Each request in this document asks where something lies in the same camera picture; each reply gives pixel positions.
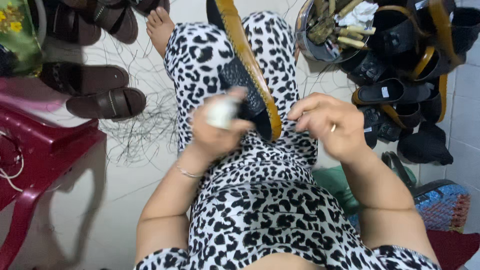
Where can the heap of black sandals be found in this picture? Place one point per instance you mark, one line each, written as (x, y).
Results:
(412, 75)

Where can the person's left fingers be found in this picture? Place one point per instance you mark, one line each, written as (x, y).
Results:
(225, 107)

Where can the metal bowl of tools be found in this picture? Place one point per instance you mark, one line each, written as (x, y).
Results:
(330, 33)

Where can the person's right hand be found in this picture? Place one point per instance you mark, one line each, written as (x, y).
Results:
(343, 129)

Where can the green plastic bag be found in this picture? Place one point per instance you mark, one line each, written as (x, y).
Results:
(333, 187)

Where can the black sandal with tan sole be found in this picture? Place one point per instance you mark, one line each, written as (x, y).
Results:
(243, 71)

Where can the blue woven bag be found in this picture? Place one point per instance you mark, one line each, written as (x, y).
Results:
(442, 206)

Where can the green floral cloth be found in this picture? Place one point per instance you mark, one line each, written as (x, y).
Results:
(17, 33)

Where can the person's left hand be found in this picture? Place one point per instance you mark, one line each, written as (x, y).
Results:
(215, 137)

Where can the red plastic stool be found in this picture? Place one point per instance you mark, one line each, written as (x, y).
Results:
(45, 150)

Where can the brown slide sandal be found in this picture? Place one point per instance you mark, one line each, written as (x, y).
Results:
(107, 104)
(116, 20)
(73, 24)
(84, 78)
(152, 5)

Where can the leopard print outfit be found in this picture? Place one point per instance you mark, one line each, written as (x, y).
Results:
(255, 210)

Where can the person's right fingers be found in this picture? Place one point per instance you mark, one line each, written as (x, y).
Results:
(309, 110)

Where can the heap of black thread scraps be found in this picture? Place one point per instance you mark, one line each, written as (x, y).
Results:
(148, 120)

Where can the dark red cloth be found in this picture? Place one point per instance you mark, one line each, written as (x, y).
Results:
(455, 249)

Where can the person's bare foot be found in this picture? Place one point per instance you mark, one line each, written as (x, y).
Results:
(159, 30)

